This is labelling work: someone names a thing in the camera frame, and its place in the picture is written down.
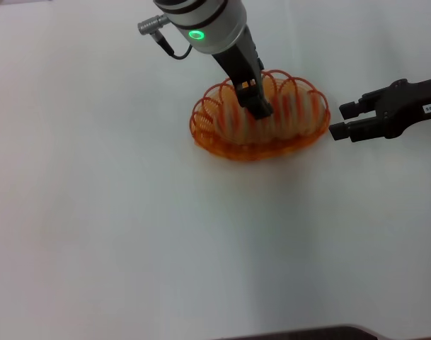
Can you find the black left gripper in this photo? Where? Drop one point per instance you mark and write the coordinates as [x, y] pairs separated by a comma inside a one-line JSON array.
[[241, 63]]

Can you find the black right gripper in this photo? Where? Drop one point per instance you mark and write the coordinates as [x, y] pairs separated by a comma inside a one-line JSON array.
[[409, 104]]

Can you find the orange cream striped toy bread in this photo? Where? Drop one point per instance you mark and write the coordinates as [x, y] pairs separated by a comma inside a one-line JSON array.
[[293, 118]]

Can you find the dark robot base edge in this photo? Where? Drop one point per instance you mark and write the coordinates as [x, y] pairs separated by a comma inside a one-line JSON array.
[[325, 334]]

